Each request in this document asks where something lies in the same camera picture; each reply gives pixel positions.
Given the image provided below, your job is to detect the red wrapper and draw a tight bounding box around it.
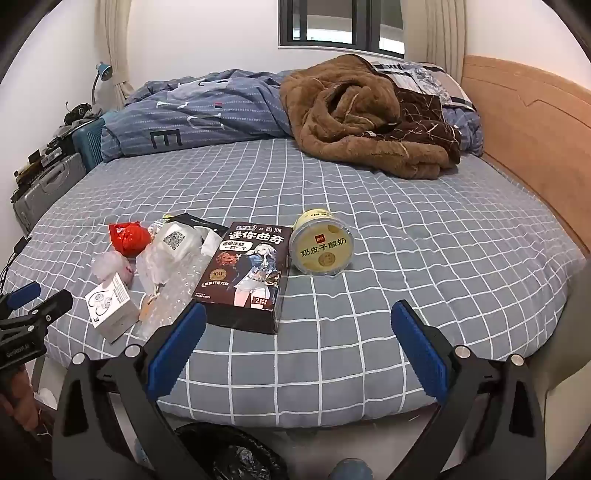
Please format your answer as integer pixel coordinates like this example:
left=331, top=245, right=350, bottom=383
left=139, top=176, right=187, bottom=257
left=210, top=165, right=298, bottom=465
left=108, top=220, right=153, bottom=257

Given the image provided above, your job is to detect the stack of dark boxes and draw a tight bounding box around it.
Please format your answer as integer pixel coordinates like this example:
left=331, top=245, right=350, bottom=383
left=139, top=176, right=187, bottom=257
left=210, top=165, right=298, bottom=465
left=14, top=134, right=77, bottom=190

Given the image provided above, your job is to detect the black packet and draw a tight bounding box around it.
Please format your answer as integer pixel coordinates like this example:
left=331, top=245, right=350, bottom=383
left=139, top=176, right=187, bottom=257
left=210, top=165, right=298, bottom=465
left=178, top=213, right=230, bottom=234

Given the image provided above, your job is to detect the blue desk lamp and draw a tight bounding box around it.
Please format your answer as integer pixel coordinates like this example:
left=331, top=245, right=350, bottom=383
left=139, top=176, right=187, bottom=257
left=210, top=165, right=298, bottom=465
left=91, top=62, right=114, bottom=110

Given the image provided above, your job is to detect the grey suitcase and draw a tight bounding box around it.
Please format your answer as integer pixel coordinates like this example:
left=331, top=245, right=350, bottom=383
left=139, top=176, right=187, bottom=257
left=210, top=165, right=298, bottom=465
left=13, top=152, right=88, bottom=232

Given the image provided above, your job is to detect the dark cookie box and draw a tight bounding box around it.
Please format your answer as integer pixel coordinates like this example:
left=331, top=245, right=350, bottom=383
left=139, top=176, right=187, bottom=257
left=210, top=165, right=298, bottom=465
left=191, top=220, right=293, bottom=336

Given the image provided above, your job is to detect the cream curtain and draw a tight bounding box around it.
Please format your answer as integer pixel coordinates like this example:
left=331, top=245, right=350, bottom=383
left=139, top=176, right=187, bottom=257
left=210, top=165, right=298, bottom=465
left=102, top=0, right=136, bottom=100
left=425, top=0, right=472, bottom=79

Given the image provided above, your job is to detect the blue striped duvet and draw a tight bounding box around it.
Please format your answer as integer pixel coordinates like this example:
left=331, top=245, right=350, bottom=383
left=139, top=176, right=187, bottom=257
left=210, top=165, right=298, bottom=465
left=100, top=69, right=485, bottom=163

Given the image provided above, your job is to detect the white wrapper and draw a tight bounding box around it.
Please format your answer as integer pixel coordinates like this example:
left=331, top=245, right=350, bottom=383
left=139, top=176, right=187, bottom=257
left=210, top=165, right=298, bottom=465
left=91, top=251, right=136, bottom=290

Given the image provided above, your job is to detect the blue slipper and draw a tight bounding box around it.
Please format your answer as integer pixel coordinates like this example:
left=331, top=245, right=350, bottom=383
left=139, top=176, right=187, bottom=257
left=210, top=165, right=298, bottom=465
left=329, top=457, right=375, bottom=480

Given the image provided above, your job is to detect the black bag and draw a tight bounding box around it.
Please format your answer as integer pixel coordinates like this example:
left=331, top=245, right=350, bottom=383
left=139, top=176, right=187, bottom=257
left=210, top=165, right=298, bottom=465
left=62, top=104, right=94, bottom=125

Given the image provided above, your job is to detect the person's left forearm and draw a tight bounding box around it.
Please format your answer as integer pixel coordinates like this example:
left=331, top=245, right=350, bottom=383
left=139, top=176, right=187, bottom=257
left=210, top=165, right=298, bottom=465
left=0, top=406, right=54, bottom=480

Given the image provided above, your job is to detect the dark framed window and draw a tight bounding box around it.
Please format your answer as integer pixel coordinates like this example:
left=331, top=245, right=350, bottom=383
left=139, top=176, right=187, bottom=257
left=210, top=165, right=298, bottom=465
left=278, top=0, right=428, bottom=58

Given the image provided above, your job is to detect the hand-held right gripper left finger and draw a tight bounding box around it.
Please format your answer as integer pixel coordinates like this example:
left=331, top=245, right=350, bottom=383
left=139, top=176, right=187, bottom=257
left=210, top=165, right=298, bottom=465
left=52, top=302, right=208, bottom=480

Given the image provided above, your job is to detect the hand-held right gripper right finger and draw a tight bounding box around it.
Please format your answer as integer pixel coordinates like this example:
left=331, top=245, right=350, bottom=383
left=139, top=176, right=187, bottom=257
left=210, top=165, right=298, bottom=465
left=390, top=300, right=548, bottom=480

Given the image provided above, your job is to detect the grey checked mattress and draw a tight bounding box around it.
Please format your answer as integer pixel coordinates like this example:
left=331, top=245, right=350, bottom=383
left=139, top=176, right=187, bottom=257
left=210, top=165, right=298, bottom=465
left=13, top=136, right=588, bottom=428

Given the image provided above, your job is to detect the black cable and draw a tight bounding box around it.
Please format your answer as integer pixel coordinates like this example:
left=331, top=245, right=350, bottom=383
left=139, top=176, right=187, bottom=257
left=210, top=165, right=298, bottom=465
left=0, top=235, right=31, bottom=288

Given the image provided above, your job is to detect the person's left hand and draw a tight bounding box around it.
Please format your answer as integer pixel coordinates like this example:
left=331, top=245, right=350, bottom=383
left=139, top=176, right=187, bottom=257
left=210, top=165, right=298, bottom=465
left=0, top=369, right=41, bottom=433

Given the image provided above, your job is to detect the black bag trash bin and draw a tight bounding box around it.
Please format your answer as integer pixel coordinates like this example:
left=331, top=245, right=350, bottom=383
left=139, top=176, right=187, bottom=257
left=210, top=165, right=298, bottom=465
left=173, top=422, right=290, bottom=480

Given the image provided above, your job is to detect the wooden bed frame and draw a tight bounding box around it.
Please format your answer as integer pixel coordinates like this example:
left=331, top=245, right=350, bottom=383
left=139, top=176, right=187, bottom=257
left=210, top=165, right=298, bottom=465
left=462, top=55, right=591, bottom=257

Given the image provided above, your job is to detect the clear plastic bag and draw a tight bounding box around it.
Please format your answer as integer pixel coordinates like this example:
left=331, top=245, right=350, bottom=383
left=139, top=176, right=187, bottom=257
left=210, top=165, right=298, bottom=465
left=133, top=220, right=223, bottom=343

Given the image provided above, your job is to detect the teal suitcase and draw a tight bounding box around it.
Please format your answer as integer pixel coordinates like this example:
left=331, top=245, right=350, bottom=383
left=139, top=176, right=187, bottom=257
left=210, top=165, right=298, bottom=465
left=71, top=115, right=108, bottom=172

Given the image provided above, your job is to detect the yellow yogurt cup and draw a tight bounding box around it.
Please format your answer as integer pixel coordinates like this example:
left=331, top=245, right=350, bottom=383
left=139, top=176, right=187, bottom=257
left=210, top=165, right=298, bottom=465
left=288, top=209, right=354, bottom=278

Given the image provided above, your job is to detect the white earphone box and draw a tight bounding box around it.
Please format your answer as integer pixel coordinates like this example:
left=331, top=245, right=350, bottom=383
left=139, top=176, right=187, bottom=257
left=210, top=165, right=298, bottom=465
left=84, top=273, right=140, bottom=345

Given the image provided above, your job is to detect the brown fleece blanket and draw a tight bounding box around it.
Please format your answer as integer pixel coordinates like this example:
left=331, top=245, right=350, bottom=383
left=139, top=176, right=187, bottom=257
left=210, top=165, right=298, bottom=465
left=279, top=54, right=462, bottom=181

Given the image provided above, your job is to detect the patterned pillow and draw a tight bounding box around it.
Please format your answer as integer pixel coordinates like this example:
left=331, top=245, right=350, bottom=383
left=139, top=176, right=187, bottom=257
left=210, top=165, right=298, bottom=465
left=369, top=59, right=477, bottom=112

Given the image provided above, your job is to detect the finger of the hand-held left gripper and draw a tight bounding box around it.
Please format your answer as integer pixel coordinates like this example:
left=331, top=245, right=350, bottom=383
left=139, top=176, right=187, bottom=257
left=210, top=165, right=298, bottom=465
left=0, top=282, right=41, bottom=315
left=9, top=290, right=74, bottom=328

